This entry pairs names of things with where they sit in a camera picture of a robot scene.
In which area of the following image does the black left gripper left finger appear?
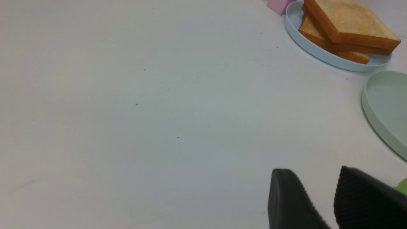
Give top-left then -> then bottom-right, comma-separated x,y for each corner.
268,169 -> 330,229

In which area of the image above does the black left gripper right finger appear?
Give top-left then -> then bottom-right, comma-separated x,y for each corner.
334,166 -> 407,229

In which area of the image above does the toast slice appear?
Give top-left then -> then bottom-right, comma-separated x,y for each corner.
299,15 -> 370,64
301,4 -> 393,56
304,0 -> 401,52

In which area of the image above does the green cube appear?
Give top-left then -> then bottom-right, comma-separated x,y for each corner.
394,178 -> 407,196

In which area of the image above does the light green plate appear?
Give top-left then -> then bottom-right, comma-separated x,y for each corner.
362,71 -> 407,160

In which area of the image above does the light blue plate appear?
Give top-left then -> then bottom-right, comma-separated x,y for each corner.
285,1 -> 392,72

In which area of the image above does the pink cube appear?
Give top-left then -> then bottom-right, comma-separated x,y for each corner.
266,0 -> 296,16

